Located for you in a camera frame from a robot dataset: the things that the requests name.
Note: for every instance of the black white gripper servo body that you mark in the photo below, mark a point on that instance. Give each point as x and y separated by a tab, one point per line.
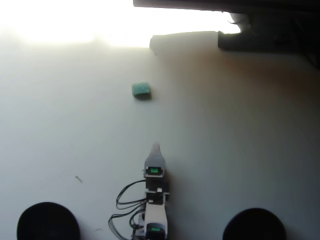
157	183

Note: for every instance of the white pointed gripper finger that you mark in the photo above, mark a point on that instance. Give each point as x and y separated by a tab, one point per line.
155	156

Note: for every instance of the white black Koch robot arm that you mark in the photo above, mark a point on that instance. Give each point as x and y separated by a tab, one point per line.
155	216

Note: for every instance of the black round bowl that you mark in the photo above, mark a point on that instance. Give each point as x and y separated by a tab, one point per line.
47	222
253	225

